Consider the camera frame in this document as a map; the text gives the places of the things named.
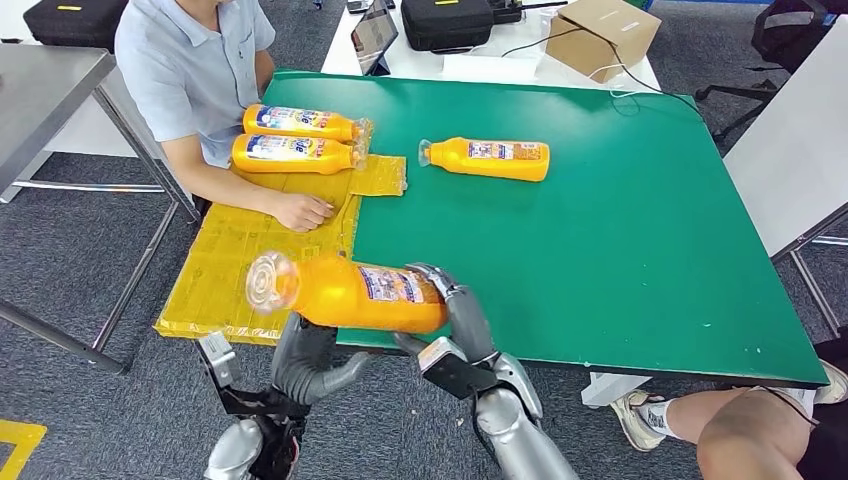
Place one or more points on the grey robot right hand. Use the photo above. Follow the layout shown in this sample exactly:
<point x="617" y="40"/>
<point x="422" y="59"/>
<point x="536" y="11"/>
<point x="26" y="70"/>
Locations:
<point x="470" y="324"/>

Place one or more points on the person's right hand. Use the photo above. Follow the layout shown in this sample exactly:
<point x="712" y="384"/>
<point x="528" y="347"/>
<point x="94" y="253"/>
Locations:
<point x="303" y="212"/>

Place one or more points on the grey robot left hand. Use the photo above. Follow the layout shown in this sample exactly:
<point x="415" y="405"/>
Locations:
<point x="301" y="364"/>

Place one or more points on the orange detergent bottle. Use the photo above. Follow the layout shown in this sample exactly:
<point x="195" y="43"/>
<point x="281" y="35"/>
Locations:
<point x="338" y="298"/>
<point x="298" y="126"/>
<point x="457" y="159"/>
<point x="291" y="159"/>

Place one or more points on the person's right forearm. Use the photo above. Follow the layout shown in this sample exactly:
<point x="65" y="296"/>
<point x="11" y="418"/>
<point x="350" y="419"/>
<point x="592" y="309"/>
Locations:
<point x="218" y="185"/>

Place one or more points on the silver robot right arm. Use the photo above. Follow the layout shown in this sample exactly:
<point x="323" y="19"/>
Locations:
<point x="523" y="437"/>

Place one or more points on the yellow taped cardboard sheet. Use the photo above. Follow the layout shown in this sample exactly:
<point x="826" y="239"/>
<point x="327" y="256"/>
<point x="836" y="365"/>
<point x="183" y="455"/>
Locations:
<point x="225" y="265"/>

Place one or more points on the white table leg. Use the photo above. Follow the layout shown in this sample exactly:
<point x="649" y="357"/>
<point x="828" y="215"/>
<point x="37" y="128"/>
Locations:
<point x="613" y="392"/>

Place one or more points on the seated person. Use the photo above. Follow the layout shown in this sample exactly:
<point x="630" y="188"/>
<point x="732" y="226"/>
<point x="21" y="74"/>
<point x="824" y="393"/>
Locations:
<point x="185" y="73"/>

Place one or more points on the white table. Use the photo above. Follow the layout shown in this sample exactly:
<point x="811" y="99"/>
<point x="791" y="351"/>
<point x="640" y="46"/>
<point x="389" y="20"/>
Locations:
<point x="424" y="66"/>

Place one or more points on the tablet on stand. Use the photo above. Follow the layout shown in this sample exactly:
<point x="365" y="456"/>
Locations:
<point x="374" y="36"/>

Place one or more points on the white sneaker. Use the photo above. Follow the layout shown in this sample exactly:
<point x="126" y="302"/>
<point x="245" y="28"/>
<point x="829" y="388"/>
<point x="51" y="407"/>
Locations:
<point x="835" y="384"/>
<point x="636" y="420"/>

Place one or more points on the black carrying case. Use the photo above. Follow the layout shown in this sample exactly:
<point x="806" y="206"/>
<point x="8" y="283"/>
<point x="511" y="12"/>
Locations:
<point x="73" y="25"/>
<point x="444" y="26"/>

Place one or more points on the black radio device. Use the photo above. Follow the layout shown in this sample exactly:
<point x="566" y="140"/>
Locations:
<point x="503" y="12"/>

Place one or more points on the steel table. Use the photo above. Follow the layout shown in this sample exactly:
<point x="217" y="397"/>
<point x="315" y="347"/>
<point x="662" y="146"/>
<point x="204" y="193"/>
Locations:
<point x="40" y="86"/>

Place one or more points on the person with bare legs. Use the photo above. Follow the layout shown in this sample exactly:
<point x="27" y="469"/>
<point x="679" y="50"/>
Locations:
<point x="742" y="437"/>

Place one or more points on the brown cardboard box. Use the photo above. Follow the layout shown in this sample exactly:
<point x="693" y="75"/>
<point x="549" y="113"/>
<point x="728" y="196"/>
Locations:
<point x="596" y="40"/>

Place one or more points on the grey table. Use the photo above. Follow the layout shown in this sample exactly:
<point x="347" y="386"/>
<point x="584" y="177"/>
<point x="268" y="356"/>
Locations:
<point x="795" y="146"/>

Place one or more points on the black office chair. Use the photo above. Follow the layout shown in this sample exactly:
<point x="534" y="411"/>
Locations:
<point x="788" y="33"/>

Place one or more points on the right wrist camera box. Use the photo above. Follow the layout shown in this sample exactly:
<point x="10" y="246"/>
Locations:
<point x="457" y="371"/>

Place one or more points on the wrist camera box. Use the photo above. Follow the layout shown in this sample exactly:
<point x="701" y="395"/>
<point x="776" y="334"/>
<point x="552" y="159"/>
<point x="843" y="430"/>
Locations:
<point x="218" y="361"/>
<point x="457" y="371"/>

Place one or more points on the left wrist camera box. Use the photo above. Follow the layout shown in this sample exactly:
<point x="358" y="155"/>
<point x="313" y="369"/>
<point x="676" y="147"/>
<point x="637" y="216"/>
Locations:
<point x="218" y="361"/>

